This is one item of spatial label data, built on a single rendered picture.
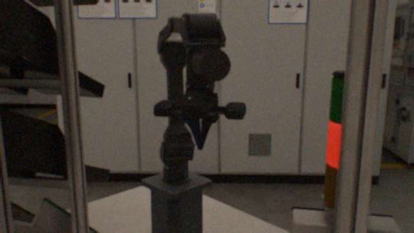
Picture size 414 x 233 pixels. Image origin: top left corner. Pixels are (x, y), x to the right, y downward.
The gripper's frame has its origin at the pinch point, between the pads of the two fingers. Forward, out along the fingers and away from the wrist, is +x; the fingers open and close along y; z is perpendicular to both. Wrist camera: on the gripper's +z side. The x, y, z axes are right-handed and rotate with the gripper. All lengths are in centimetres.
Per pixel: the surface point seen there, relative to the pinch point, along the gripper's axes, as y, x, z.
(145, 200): -31, 40, -49
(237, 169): -21, 111, -282
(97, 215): -43, 40, -34
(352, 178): 23.7, -5.6, 36.3
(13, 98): -521, 104, -608
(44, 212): -18.1, 5.8, 28.3
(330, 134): 21.7, -9.3, 32.5
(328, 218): 22.3, 1.4, 31.6
